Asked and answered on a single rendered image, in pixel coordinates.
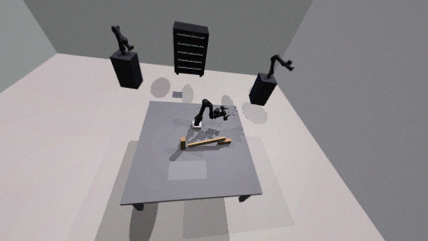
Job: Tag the long wooden bed rail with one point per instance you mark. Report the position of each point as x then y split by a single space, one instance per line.
206 142

